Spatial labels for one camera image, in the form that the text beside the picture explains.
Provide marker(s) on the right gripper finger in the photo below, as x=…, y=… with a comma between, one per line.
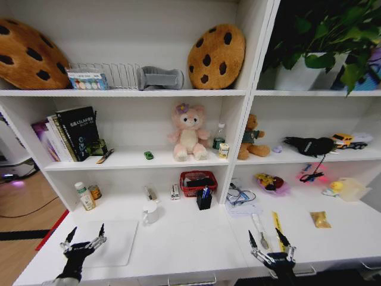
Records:
x=254, y=242
x=285, y=241

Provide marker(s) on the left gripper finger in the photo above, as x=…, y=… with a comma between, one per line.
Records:
x=69, y=238
x=100, y=238

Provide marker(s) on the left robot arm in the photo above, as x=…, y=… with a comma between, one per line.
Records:
x=64, y=282

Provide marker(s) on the yellow ruler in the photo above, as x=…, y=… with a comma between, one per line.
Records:
x=277, y=228

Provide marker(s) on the white desk mat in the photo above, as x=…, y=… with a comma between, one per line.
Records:
x=119, y=241

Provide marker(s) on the white paper sheet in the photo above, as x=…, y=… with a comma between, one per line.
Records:
x=242, y=208

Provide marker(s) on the golden snack packet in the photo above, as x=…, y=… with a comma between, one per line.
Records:
x=320, y=220

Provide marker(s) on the orange tin can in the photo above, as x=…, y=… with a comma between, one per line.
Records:
x=95, y=191

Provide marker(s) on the white mug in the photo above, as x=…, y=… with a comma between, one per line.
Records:
x=151, y=213

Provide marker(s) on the black pen holder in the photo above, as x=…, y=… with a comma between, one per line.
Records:
x=204, y=201

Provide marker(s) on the black glasses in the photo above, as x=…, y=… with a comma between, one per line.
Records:
x=311, y=176

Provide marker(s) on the small blue toy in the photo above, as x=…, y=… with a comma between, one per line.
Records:
x=306, y=168

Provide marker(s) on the red plastic basket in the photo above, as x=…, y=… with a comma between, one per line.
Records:
x=199, y=183

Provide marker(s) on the black item in basket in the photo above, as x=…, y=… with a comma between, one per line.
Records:
x=199, y=182

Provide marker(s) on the black and yellow striped pen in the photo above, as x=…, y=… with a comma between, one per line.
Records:
x=104, y=156

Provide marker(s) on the small white box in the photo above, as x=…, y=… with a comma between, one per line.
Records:
x=175, y=192

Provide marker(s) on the dark green glass jar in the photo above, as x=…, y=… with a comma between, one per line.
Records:
x=99, y=147

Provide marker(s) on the small purple toy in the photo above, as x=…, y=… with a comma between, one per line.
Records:
x=277, y=149

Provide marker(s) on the green toy car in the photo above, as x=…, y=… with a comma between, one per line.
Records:
x=149, y=154

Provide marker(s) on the small yellow drink carton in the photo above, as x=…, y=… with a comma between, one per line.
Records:
x=223, y=150

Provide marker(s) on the black cap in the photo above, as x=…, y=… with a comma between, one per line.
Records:
x=311, y=146

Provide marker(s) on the white book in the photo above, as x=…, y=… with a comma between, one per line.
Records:
x=58, y=138

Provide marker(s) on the purple book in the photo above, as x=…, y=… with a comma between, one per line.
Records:
x=44, y=140

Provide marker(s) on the brown teddy bear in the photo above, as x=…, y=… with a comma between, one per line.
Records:
x=252, y=140

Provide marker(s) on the black book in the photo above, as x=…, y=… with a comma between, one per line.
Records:
x=78, y=131

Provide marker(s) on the clear water bottle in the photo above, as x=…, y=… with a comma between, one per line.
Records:
x=219, y=137

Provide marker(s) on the yellow toy truck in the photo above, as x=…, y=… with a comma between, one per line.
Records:
x=346, y=140

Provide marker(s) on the pink plush doll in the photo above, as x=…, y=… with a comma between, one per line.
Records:
x=189, y=134

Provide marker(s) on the white shelf unit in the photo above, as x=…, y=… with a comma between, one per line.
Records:
x=190, y=98

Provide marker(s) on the box with coloured dots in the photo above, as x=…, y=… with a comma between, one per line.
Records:
x=87, y=81

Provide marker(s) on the white plant pot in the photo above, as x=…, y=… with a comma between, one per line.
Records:
x=300, y=73

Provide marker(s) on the grey neck pillow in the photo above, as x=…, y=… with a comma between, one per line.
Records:
x=159, y=78

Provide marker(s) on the blue and purple box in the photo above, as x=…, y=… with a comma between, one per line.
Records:
x=367, y=74

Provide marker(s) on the large cookie plush pillow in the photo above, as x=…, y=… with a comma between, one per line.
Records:
x=23, y=56

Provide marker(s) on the small cookie plush pillow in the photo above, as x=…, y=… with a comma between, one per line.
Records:
x=215, y=56

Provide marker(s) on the green leafy plant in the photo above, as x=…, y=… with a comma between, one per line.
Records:
x=333, y=26

